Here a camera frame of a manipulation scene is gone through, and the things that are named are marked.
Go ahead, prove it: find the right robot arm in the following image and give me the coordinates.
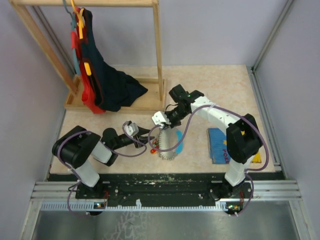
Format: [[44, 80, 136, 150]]
[[152, 84, 266, 198]]

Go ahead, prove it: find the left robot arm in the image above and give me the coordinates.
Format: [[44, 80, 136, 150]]
[[51, 121, 150, 199]]

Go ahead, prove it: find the wooden clothes rack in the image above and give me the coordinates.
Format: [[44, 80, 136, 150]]
[[10, 0, 167, 114]]

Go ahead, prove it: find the dark navy garment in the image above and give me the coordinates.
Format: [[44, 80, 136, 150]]
[[80, 8, 148, 112]]

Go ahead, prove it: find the blue yellow booklet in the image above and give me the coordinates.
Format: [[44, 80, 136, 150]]
[[206, 127, 262, 165]]

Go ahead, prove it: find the red garment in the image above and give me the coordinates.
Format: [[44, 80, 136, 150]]
[[75, 15, 105, 114]]

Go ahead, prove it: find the yellow hanger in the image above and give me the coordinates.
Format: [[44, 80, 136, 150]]
[[70, 0, 92, 76]]

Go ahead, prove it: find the teal hanger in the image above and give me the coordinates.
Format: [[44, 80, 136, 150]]
[[62, 0, 81, 76]]

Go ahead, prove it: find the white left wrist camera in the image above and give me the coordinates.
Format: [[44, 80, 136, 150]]
[[123, 121, 139, 137]]

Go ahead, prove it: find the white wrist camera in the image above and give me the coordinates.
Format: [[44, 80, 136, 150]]
[[151, 111, 171, 129], [123, 121, 139, 137]]

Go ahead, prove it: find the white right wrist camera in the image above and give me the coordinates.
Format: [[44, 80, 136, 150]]
[[151, 111, 171, 129]]

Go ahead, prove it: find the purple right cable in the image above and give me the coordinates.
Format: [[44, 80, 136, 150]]
[[147, 104, 270, 217]]

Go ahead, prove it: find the purple cable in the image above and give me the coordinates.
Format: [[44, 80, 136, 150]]
[[57, 121, 148, 218], [147, 104, 270, 217]]

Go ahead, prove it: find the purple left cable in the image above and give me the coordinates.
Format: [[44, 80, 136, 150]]
[[57, 121, 148, 218]]

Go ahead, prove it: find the aluminium corner rail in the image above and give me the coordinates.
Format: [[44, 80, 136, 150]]
[[250, 0, 296, 74]]

